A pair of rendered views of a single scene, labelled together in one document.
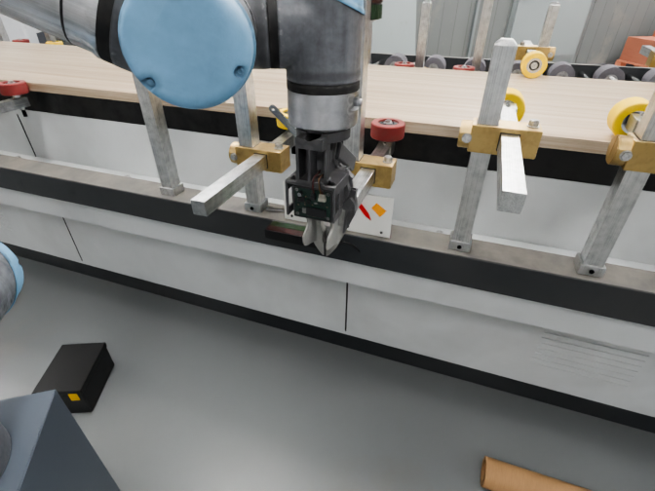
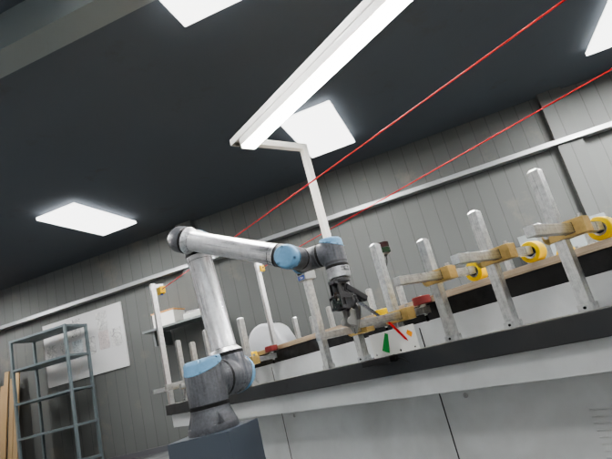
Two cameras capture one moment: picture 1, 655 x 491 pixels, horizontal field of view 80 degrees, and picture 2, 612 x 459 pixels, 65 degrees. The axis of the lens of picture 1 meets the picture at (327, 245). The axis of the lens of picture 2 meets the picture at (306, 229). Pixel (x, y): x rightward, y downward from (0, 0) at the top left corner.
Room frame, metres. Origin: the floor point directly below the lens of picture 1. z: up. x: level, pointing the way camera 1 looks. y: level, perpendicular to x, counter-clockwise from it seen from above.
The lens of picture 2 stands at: (-1.15, -0.84, 0.76)
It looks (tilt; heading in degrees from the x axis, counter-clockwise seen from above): 15 degrees up; 30
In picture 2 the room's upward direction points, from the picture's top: 14 degrees counter-clockwise
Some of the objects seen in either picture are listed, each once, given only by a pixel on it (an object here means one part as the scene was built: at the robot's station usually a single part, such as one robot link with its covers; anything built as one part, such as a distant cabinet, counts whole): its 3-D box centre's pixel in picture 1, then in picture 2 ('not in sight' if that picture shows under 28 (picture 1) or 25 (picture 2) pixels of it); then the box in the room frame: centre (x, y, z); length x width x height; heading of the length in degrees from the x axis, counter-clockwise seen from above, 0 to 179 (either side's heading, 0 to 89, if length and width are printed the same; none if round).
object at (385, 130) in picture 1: (386, 143); (423, 308); (0.92, -0.14, 0.85); 0.08 x 0.08 x 0.11
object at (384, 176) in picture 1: (363, 169); (399, 315); (0.79, -0.08, 0.84); 0.13 x 0.06 x 0.05; 70
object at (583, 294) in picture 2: not in sight; (561, 239); (0.54, -0.76, 0.93); 0.03 x 0.03 x 0.48; 70
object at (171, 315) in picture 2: not in sight; (168, 318); (4.05, 4.82, 1.88); 0.40 x 0.33 x 0.23; 104
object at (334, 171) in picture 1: (321, 170); (342, 294); (0.50, 0.01, 0.97); 0.09 x 0.08 x 0.12; 160
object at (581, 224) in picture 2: not in sight; (566, 230); (0.53, -0.78, 0.94); 0.13 x 0.06 x 0.05; 70
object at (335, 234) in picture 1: (331, 237); (352, 321); (0.49, -0.01, 0.86); 0.06 x 0.03 x 0.09; 160
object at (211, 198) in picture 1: (256, 165); (355, 330); (0.82, 0.16, 0.84); 0.43 x 0.03 x 0.04; 160
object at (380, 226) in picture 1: (335, 208); (392, 341); (0.78, -0.02, 0.75); 0.26 x 0.01 x 0.10; 70
